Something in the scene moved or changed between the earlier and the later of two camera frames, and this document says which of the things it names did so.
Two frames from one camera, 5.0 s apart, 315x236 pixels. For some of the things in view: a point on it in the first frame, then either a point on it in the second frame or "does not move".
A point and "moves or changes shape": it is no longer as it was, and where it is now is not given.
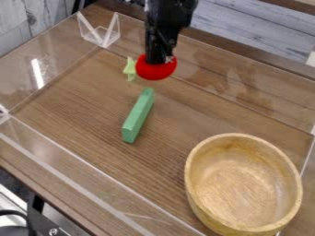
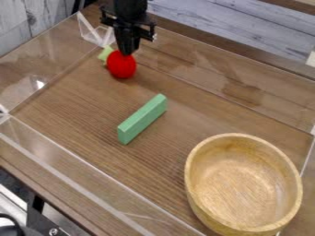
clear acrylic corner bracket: x=100 y=35 does not move
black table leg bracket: x=39 y=225 does not move
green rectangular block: x=136 y=118 moves or changes shape
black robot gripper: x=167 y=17 -> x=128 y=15
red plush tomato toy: x=155 y=71 -> x=120 y=64
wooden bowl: x=243 y=184 does not move
